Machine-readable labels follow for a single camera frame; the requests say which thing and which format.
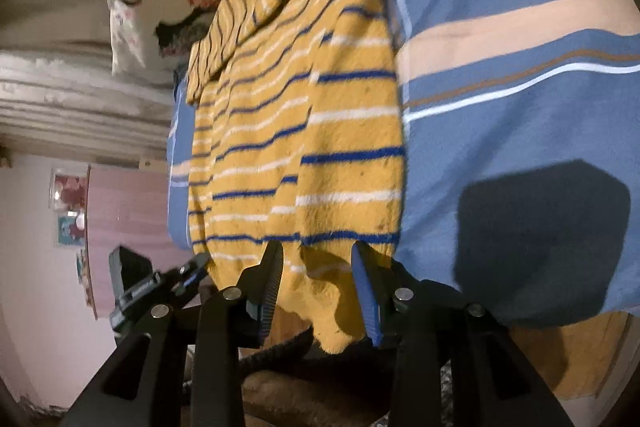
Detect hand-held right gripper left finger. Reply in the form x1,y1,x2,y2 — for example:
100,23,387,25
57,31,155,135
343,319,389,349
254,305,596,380
59,241,285,427

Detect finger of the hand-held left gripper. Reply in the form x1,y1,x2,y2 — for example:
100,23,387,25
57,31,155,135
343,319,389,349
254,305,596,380
161,252,211,309

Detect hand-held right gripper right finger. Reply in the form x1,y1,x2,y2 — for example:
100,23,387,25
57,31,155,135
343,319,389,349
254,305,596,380
351,241,576,427

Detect yellow striped sweater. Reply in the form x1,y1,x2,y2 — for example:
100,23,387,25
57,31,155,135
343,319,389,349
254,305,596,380
185,0,407,356

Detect pink door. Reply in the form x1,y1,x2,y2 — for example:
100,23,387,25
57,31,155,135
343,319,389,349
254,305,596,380
84,165,201,321

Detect blue striped bed sheet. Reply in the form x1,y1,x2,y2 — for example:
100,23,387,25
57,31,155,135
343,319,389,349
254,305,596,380
167,0,640,329

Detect white floral pillow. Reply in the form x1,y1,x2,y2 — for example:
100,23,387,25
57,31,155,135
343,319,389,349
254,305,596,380
97,0,246,76

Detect teal wall picture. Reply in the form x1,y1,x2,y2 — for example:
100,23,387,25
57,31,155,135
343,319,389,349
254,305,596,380
56,213,87,250

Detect red floral wall picture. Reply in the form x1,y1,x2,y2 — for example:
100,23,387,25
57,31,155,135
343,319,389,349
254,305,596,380
49,168,90,212

